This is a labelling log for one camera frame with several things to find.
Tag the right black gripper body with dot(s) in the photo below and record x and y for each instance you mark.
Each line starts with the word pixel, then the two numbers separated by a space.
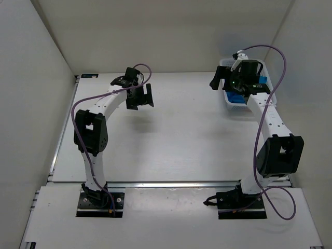
pixel 236 80

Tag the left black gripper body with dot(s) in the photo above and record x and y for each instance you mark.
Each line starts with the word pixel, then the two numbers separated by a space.
pixel 137 97

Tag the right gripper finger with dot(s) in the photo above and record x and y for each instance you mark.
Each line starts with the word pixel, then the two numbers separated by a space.
pixel 222 72
pixel 214 84

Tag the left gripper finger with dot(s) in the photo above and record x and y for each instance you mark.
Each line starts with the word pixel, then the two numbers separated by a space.
pixel 132 106
pixel 148 96

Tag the blue t shirt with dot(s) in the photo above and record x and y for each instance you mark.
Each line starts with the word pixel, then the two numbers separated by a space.
pixel 237 99

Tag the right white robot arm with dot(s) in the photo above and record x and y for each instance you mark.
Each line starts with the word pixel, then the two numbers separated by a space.
pixel 280 154

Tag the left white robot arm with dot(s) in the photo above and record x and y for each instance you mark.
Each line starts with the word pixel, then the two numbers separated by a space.
pixel 89 117

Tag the dark label sticker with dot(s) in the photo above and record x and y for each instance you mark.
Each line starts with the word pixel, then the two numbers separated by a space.
pixel 89 75

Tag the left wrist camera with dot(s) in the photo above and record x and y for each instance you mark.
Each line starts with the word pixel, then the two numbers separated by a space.
pixel 131 78

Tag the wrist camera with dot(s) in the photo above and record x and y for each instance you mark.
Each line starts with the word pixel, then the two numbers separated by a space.
pixel 257 88
pixel 131 78

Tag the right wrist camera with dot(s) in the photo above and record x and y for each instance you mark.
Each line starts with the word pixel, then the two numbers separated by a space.
pixel 257 88

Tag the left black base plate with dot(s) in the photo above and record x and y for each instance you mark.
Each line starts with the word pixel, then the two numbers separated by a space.
pixel 85 208

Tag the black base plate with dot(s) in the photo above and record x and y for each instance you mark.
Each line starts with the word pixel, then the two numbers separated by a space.
pixel 232 205
pixel 85 208

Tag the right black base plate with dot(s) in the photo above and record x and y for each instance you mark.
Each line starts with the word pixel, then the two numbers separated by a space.
pixel 232 205

